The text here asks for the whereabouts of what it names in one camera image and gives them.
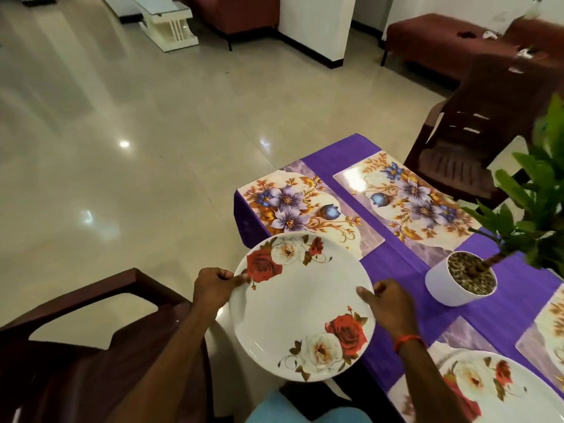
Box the person's left hand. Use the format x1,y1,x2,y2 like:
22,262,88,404
192,267,252,315

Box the person's right hand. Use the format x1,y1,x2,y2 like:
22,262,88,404
356,278,421,342

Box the white floral plate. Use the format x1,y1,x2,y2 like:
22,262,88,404
401,348,564,423
229,231,377,383

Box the person's right forearm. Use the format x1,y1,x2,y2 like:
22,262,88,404
395,337,472,423

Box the person's left forearm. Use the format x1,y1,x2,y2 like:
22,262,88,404
106,305,221,423

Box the purple tablecloth table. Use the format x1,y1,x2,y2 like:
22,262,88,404
233,133,564,423

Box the person's dark trousers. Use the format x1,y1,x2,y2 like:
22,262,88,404
280,378,354,419

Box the person's teal t-shirt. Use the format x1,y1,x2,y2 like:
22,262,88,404
245,390,398,423

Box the red wrist thread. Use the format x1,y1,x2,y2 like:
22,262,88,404
393,334,426,353

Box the green plant in white pot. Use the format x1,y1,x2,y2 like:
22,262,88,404
425,92,564,307

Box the white small table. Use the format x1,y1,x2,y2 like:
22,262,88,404
130,0,200,53

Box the red-brown sofa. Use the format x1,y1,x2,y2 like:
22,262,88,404
381,13,564,85

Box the brown armchair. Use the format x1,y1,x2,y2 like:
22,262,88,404
180,0,281,51

